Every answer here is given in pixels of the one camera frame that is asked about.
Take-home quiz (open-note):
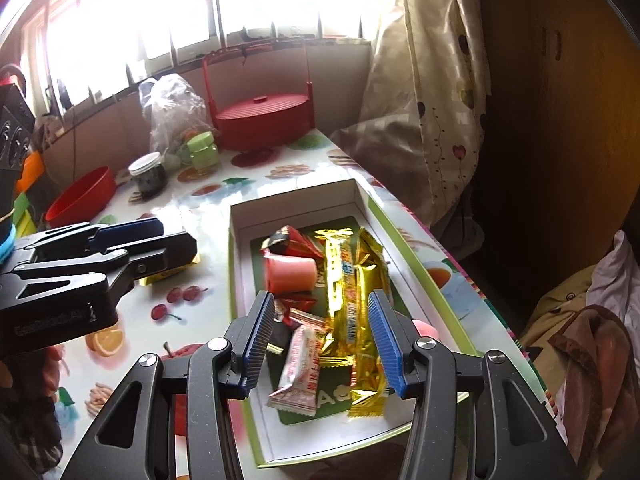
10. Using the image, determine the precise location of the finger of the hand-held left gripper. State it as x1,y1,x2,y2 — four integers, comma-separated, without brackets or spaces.
12,218,166,261
12,230,198,301

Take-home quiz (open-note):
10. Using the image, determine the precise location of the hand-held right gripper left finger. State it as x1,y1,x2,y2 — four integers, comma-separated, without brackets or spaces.
60,290,277,480

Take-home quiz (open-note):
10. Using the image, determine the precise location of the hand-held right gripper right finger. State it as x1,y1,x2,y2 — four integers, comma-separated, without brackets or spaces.
367,290,581,480

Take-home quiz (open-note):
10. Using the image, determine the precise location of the small gold snack packet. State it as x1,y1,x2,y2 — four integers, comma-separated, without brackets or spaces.
137,255,201,286

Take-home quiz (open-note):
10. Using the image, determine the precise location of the pink jelly cup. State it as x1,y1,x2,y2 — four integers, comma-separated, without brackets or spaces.
263,254,318,293
410,319,441,343

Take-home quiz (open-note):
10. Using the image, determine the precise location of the long gold snack packet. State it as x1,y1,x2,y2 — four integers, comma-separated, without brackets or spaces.
315,227,366,366
347,290,391,418

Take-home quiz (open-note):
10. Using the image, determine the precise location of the red dark square packet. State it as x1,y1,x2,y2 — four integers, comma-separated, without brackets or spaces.
260,225,326,261

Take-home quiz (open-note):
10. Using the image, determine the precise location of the green white cardboard box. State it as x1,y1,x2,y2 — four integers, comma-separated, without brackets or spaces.
227,177,478,468

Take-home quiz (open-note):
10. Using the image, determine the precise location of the dark jar with white lid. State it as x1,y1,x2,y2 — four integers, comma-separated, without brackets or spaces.
128,152,169,200

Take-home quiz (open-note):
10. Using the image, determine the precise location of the printed tablecloth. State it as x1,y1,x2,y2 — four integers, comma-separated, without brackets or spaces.
0,127,556,480

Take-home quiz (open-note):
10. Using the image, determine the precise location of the red plastic bowl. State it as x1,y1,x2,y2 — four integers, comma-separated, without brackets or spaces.
44,166,117,228

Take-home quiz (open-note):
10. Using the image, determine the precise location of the green jar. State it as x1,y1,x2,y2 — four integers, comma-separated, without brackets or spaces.
180,131,221,171

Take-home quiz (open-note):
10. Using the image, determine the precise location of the orange box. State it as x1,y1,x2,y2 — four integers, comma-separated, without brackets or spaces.
15,152,46,193

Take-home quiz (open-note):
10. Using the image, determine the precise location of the clear plastic bag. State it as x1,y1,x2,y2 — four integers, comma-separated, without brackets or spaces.
139,74,221,161

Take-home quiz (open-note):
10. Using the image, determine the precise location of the person's plaid clothing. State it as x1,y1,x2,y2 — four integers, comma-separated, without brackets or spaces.
0,345,96,480

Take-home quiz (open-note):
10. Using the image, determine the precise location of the tan garment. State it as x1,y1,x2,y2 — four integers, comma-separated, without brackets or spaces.
520,265,601,361

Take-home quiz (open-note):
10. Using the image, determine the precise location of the brown garment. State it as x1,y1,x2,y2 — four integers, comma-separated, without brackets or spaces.
547,305,638,463

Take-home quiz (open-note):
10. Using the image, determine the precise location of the window with metal bars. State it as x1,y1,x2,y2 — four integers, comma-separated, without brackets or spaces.
0,0,401,106

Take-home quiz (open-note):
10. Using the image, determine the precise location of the white cloth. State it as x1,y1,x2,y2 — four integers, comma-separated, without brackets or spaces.
590,230,640,321

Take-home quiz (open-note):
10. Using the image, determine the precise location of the wooden cabinet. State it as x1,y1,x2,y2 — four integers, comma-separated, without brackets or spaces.
475,0,640,321

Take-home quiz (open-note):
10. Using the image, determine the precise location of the cream patterned curtain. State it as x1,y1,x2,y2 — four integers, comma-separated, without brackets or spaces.
330,0,493,256

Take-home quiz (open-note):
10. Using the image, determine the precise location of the red lidded basket with handle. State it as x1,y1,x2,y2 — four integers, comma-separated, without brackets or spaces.
201,46,317,166

